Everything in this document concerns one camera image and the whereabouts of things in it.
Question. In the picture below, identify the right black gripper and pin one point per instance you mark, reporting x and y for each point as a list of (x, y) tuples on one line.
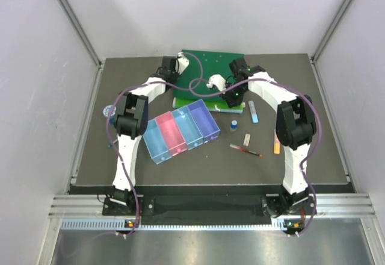
[(231, 103)]

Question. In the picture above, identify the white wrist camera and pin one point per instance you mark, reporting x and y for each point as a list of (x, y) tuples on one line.
[(216, 81), (182, 62)]

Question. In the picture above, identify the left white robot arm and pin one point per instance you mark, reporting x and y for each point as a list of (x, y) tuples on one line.
[(131, 113)]

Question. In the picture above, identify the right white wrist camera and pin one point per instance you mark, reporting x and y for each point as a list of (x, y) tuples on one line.
[(216, 81)]

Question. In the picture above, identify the small grey eraser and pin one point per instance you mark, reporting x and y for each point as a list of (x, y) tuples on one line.
[(246, 139)]

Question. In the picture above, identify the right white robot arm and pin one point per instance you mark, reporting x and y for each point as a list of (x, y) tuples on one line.
[(295, 128)]

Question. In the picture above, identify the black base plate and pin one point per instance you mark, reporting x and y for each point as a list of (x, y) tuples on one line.
[(205, 210)]

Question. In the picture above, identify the pink plastic tray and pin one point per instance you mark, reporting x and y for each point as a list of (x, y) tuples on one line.
[(171, 133)]

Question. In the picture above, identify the blue grey eraser stick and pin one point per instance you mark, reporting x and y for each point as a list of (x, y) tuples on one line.
[(253, 113)]

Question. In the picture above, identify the blue cap bottle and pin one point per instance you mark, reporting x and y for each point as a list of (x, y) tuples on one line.
[(234, 125)]

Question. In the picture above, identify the red pen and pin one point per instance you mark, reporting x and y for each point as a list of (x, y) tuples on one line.
[(246, 150)]

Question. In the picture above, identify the light blue tray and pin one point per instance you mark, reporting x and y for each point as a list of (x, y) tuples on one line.
[(188, 127), (156, 145)]

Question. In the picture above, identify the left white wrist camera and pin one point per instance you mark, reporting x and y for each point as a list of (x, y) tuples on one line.
[(182, 62)]

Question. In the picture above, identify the purple plastic tray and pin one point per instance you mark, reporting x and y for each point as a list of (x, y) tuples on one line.
[(204, 120)]

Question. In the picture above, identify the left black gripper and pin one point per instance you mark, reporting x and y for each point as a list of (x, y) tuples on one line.
[(176, 76)]

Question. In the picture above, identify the dark green binder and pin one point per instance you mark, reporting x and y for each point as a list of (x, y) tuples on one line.
[(212, 63)]

